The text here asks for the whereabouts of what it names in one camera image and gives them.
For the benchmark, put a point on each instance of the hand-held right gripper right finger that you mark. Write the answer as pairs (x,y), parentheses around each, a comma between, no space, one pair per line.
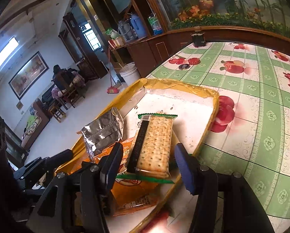
(185,170)

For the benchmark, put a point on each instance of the white plastic bucket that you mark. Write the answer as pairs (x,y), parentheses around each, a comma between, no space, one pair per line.
(129,75)

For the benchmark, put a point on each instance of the wooden chair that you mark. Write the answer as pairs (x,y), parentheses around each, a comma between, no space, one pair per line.
(70,94)

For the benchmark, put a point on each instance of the framed wall painting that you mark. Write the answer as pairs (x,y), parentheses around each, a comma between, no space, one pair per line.
(28,75)

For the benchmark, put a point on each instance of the red white box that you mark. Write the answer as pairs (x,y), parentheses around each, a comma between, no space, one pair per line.
(117,43)

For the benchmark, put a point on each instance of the dark wooden door frame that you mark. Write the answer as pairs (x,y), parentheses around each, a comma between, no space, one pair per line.
(77,46)

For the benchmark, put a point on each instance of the brown sofa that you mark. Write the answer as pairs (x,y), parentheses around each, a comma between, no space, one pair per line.
(35,126)

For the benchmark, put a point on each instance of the window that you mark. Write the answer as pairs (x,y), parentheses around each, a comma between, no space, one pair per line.
(91,38)

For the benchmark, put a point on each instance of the floral glass panel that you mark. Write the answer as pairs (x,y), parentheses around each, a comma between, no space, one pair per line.
(232,2)

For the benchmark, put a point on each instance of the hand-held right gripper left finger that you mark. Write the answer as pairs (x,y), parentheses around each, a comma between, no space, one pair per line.
(114,165)

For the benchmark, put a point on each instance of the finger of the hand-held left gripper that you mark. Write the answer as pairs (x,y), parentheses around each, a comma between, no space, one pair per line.
(50,161)

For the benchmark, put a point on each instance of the red bottle cap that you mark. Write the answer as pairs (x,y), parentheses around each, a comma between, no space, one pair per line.
(194,61)

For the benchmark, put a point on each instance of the small black jar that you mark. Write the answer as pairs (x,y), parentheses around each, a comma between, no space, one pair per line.
(198,38)

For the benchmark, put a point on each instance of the red broom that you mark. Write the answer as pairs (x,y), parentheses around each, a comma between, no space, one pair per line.
(112,91)

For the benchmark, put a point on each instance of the silver foil snack packet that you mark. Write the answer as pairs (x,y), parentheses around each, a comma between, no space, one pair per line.
(101,133)

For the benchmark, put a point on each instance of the black bottle cap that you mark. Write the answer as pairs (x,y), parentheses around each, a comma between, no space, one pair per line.
(184,67)

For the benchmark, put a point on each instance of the black-banded cracker packet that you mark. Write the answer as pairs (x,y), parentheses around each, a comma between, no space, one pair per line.
(157,145)

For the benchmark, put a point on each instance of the yellow cardboard box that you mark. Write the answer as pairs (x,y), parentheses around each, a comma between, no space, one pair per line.
(183,106)

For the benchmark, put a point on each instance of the blue thermos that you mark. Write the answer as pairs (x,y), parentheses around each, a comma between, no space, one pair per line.
(138,26)

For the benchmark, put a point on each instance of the wooden sideboard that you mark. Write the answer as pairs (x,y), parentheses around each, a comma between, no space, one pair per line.
(145,53)

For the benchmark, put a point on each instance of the green snack bag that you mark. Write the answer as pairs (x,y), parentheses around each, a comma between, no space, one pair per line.
(111,33)

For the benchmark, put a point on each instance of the wooden stool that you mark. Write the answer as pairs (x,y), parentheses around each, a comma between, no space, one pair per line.
(57,112)

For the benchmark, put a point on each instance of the gold trimmed pillar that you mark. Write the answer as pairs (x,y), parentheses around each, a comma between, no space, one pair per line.
(86,9)

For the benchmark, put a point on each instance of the black armchair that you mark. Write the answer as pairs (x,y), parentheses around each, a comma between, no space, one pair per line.
(47,95)

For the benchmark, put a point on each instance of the ceiling light panel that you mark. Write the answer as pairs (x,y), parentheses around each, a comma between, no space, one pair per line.
(4,53)

